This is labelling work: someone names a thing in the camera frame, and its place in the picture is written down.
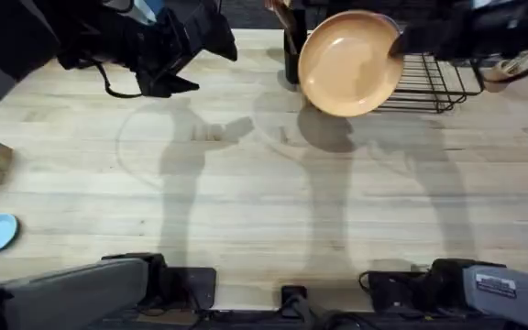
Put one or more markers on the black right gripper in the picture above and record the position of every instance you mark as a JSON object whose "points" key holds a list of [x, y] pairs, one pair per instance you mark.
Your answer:
{"points": [[443, 39]]}

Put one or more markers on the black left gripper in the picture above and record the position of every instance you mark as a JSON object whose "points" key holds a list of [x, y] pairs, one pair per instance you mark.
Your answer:
{"points": [[149, 46]]}

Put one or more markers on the orange plate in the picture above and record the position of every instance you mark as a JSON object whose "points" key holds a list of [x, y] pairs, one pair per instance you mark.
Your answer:
{"points": [[346, 64]]}

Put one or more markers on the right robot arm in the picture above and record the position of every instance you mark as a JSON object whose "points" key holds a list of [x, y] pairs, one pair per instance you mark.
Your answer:
{"points": [[511, 293]]}

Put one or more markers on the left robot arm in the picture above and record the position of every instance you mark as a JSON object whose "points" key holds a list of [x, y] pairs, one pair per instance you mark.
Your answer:
{"points": [[62, 286]]}

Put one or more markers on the wooden spoon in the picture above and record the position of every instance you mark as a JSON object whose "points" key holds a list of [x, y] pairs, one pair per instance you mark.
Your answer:
{"points": [[284, 16]]}

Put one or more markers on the black cutlery holder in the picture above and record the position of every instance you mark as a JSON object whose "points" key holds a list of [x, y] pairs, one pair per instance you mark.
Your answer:
{"points": [[294, 46]]}

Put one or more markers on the black rail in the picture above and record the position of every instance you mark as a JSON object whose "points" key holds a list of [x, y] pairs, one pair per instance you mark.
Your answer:
{"points": [[255, 321]]}

